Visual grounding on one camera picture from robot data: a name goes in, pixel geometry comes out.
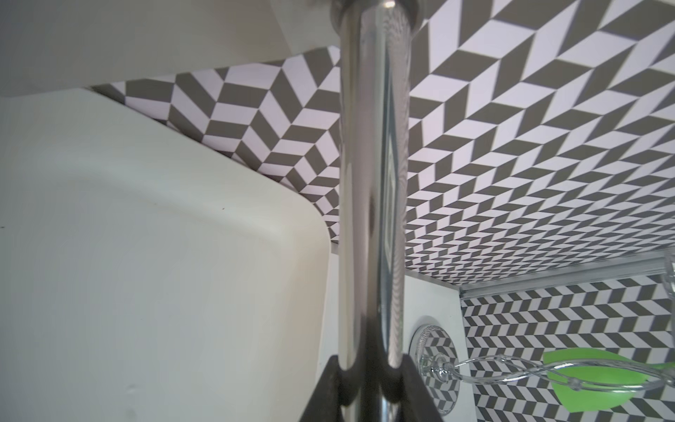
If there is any blue-handled small hoe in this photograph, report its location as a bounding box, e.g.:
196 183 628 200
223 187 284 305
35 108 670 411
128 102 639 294
332 1 423 421

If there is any chrome wire glass rack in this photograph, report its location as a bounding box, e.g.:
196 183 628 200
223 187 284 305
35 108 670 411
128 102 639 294
411 250 674 421

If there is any white storage box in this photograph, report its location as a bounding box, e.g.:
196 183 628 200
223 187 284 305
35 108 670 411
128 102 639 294
1 1 338 421

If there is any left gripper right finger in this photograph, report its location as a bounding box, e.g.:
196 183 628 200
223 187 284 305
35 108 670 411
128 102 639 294
379 354 442 422

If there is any green plastic goblet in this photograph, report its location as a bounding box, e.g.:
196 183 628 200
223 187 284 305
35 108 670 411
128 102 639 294
543 348 667 413

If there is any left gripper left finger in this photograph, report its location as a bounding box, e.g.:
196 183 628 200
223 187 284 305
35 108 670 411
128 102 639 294
299 355 364 422

